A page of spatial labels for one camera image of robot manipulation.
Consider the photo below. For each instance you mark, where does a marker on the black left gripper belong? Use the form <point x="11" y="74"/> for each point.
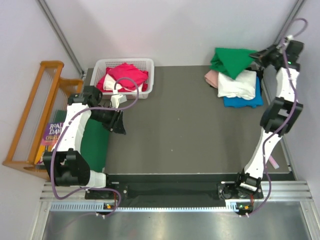
<point x="116" y="120"/>

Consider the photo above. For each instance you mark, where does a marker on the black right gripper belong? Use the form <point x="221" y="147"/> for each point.
<point x="263" y="55"/>

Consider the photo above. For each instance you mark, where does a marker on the green t shirt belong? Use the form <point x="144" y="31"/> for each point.
<point x="231" y="61"/>

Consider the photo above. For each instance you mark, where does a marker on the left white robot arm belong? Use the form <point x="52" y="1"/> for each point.
<point x="64" y="164"/>

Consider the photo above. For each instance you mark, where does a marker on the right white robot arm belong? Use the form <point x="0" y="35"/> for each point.
<point x="281" y="114"/>

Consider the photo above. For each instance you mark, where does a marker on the green folding board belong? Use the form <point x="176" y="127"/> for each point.
<point x="94" y="144"/>

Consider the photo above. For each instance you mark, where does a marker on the folded white t shirt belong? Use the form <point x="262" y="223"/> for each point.
<point x="243" y="86"/>

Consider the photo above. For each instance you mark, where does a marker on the white shirt in basket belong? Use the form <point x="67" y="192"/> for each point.
<point x="107" y="84"/>

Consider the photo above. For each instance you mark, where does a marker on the folded blue t shirt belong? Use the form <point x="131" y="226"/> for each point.
<point x="238" y="102"/>

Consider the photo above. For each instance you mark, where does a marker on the folded pink t shirt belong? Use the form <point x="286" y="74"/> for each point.
<point x="212" y="78"/>

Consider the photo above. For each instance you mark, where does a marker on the crimson red t shirt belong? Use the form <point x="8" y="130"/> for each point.
<point x="128" y="71"/>

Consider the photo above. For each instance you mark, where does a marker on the Roald Dahl book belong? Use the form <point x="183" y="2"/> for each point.
<point x="47" y="140"/>

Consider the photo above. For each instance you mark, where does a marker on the wooden book rack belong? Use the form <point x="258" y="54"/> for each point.
<point x="46" y="103"/>

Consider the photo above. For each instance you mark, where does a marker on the lilac marker pen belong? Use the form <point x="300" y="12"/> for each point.
<point x="273" y="162"/>

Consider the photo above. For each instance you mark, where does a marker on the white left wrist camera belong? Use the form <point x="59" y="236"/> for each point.
<point x="117" y="99"/>

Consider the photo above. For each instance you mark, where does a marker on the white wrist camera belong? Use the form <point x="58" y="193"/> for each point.
<point x="287" y="39"/>
<point x="117" y="99"/>

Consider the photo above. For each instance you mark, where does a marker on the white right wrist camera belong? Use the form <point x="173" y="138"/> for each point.
<point x="287" y="39"/>

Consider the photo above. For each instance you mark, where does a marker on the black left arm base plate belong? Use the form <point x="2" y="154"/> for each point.
<point x="112" y="193"/>

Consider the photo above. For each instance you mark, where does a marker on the grey slotted cable duct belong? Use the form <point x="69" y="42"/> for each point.
<point x="104" y="207"/>

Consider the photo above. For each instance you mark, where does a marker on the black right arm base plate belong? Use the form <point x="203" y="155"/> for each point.
<point x="228" y="190"/>

